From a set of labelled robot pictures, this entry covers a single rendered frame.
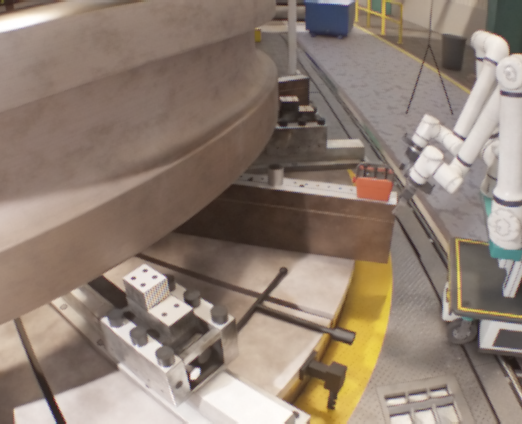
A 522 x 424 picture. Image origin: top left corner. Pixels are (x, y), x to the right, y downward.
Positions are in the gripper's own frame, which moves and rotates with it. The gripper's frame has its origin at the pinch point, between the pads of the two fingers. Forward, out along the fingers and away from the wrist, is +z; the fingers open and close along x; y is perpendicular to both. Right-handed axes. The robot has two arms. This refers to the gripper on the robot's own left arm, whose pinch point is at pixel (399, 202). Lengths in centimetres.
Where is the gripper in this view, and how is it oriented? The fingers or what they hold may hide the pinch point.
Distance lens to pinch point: 213.1
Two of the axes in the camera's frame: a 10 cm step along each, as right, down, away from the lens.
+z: -2.9, 6.4, 7.1
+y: -8.4, -5.3, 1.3
